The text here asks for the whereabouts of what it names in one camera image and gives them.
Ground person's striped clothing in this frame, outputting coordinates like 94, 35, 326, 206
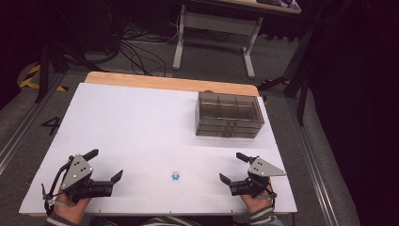
139, 215, 203, 226

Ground person's left hand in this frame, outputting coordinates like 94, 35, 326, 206
53, 190, 92, 226

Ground transparent grey drawer box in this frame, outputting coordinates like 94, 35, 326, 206
194, 90, 265, 139

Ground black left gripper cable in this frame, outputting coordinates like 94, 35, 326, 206
40, 158, 75, 218

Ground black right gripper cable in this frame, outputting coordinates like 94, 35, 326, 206
265, 181, 279, 209

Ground white board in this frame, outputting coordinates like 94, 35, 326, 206
18, 82, 298, 217

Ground white-legged wooden desk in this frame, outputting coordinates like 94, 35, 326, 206
171, 0, 302, 80

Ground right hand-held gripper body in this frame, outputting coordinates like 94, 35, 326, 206
228, 155, 287, 200

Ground bundle of floor cables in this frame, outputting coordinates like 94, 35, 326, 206
117, 17, 182, 77

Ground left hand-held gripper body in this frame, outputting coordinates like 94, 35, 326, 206
59, 153, 115, 203

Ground dark items on desk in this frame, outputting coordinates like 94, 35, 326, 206
256, 0, 302, 11

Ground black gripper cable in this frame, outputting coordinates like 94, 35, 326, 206
265, 181, 279, 209
40, 158, 75, 218

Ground wooden table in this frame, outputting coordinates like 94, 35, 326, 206
84, 71, 261, 98

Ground aluminium floor rail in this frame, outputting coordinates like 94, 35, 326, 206
285, 96, 341, 226
0, 73, 68, 175

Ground black metal stand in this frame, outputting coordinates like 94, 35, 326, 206
257, 26, 316, 127
33, 0, 106, 105

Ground person's right hand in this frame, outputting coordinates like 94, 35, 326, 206
239, 186, 275, 217

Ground yellow black floor tape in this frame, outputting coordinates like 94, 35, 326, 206
18, 63, 70, 93

